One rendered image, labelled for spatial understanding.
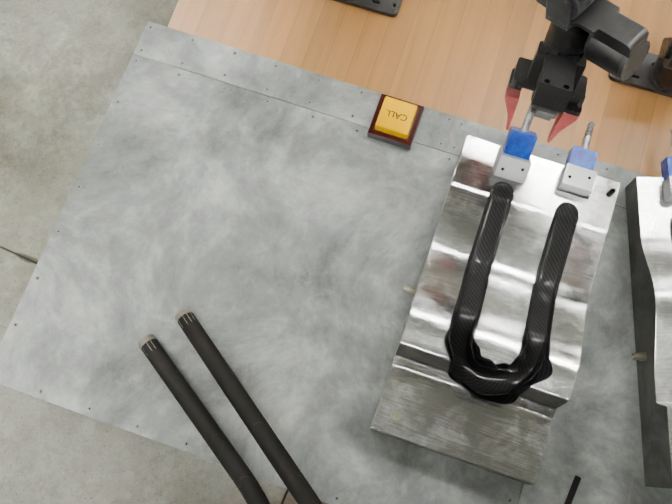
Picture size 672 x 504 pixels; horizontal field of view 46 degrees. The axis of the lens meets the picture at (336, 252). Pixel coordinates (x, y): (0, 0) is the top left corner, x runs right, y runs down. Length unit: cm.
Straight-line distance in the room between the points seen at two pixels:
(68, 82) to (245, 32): 106
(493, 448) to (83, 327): 69
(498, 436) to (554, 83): 54
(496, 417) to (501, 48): 67
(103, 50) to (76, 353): 132
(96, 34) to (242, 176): 123
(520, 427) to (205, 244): 60
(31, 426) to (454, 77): 142
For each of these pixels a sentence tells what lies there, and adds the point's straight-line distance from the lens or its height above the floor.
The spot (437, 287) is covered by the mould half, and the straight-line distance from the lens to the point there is 122.
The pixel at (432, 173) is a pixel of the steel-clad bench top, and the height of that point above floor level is 80.
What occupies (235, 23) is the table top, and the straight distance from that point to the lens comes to 153.
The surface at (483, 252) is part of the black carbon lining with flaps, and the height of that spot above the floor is 88.
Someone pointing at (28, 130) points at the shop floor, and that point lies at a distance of 246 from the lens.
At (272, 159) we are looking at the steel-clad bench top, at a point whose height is 80.
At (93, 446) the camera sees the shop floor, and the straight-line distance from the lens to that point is 219.
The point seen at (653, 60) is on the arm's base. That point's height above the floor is 81.
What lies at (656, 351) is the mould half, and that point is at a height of 88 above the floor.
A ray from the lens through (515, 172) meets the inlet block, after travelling 128.
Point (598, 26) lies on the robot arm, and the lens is 108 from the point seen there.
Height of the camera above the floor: 209
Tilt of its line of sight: 75 degrees down
